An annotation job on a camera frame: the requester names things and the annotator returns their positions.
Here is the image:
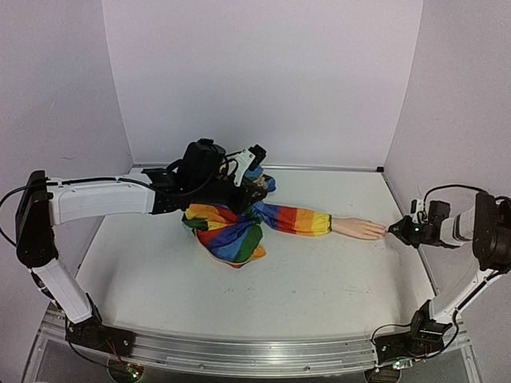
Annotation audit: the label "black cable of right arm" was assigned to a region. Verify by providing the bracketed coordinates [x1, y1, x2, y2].
[422, 183, 484, 204]

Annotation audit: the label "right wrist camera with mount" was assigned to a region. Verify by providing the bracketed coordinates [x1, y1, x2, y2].
[410, 199, 428, 224]

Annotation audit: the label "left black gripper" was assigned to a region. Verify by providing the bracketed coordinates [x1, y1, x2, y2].
[194, 168, 269, 216]

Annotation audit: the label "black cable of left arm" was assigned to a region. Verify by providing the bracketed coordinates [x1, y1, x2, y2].
[65, 338, 121, 366]

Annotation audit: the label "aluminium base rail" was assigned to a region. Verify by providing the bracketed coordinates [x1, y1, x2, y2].
[39, 318, 468, 370]

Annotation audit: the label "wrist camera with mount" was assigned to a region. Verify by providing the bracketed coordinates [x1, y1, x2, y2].
[410, 199, 428, 224]
[231, 144, 267, 187]

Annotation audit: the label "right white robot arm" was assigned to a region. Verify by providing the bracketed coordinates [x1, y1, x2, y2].
[371, 189, 510, 361]

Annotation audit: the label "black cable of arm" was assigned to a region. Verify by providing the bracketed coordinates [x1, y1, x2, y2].
[65, 338, 121, 366]
[422, 183, 484, 204]

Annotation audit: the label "small nail polish bottle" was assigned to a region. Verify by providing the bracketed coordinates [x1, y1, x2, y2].
[254, 178, 268, 190]

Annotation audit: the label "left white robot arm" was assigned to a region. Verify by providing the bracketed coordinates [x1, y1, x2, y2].
[12, 139, 267, 357]

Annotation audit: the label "rainbow striped cloth garment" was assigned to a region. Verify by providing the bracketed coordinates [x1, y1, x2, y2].
[181, 165, 335, 269]

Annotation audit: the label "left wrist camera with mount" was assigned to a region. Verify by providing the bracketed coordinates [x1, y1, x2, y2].
[231, 144, 267, 187]

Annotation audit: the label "mannequin hand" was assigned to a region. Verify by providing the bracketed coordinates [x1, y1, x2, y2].
[331, 218, 387, 241]

